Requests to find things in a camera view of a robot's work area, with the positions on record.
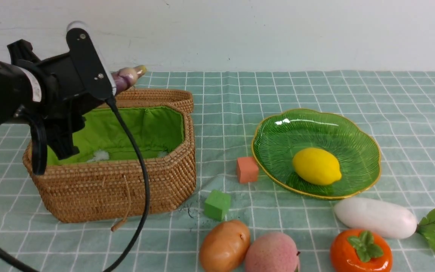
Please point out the green leaf-shaped glass plate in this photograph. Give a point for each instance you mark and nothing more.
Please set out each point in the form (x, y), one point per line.
(279, 137)

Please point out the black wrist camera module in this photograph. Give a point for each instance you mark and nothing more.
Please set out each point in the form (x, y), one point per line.
(88, 63)

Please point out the green checkered tablecloth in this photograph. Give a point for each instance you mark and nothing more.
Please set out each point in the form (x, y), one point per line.
(397, 109)

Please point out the green foam cube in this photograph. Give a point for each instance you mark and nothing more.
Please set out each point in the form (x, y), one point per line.
(217, 204)

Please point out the yellow toy lemon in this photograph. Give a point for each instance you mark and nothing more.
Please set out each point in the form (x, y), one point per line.
(317, 166)

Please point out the orange toy persimmon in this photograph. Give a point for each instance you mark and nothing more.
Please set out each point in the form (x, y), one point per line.
(359, 250)

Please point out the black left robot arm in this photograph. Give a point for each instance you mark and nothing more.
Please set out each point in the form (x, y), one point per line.
(19, 92)

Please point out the orange foam cube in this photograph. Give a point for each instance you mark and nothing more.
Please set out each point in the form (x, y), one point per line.
(247, 170)

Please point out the brown toy potato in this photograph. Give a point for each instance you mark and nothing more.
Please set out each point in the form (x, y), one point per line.
(225, 246)

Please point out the woven rattan basket green lining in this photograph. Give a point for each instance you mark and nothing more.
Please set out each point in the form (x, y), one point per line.
(105, 181)

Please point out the pink toy peach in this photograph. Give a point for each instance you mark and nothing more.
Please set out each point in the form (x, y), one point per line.
(272, 252)

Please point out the dark purple toy eggplant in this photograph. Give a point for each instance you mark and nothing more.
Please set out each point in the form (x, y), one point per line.
(127, 77)

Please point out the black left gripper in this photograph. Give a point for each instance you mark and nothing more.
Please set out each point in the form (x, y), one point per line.
(64, 101)

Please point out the woven rattan basket lid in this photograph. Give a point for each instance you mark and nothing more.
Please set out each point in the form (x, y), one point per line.
(147, 97)

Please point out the white toy radish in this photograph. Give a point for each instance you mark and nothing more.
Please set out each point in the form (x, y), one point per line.
(389, 220)

